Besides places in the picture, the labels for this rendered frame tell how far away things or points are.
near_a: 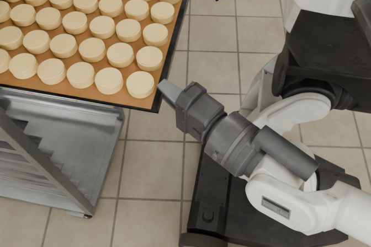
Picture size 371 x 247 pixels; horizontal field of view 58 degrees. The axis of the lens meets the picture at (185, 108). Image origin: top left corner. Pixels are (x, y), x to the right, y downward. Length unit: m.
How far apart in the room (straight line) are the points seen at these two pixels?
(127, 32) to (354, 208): 0.49
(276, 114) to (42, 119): 1.24
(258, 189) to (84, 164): 1.15
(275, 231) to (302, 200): 0.96
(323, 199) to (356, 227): 0.05
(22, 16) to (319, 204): 0.65
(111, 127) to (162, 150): 0.28
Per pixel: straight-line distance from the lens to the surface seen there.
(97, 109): 1.59
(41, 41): 0.72
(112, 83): 0.61
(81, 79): 0.63
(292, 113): 0.76
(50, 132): 1.69
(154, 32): 0.68
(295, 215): 0.51
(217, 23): 2.19
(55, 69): 0.66
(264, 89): 0.86
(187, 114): 0.55
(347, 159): 1.86
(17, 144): 0.87
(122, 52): 0.66
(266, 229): 1.45
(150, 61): 0.63
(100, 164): 1.55
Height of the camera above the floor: 1.56
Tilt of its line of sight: 60 degrees down
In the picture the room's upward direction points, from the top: straight up
